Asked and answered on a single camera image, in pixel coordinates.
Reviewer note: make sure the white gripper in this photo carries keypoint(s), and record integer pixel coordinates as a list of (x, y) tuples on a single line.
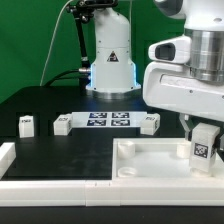
[(170, 87)]

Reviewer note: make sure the white square table top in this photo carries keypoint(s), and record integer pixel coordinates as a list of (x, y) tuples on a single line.
[(151, 158)]

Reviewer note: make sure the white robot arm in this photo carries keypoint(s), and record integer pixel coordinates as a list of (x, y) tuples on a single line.
[(112, 74)]

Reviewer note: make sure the white marker sheet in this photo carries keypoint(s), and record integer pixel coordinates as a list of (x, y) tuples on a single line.
[(123, 119)]

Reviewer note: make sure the white U-shaped fence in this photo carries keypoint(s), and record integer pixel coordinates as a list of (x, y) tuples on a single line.
[(198, 191)]

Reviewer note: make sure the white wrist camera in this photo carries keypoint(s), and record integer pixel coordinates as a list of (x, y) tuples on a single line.
[(175, 50)]

